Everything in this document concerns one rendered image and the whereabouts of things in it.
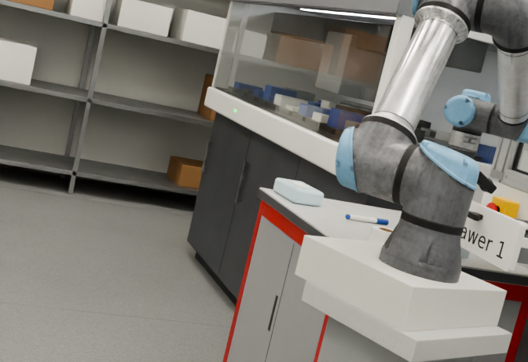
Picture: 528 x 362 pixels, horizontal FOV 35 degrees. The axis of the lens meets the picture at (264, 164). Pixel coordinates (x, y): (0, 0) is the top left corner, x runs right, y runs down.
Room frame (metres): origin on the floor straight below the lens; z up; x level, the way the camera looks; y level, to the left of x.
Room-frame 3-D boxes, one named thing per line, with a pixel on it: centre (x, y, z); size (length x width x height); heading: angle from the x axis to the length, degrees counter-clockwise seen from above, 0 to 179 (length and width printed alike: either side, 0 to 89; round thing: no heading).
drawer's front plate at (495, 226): (1.93, -0.52, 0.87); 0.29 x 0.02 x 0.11; 22
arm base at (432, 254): (1.54, -0.33, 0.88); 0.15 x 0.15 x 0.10
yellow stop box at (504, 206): (2.34, -0.68, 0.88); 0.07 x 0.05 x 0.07; 22
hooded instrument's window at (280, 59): (3.76, -0.51, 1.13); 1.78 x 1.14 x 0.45; 22
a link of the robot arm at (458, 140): (2.18, -0.49, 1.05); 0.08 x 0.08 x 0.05
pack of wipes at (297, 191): (2.43, -0.12, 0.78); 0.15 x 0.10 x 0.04; 27
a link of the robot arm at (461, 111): (2.08, -0.46, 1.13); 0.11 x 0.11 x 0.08; 64
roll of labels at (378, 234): (2.05, -0.33, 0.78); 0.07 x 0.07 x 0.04
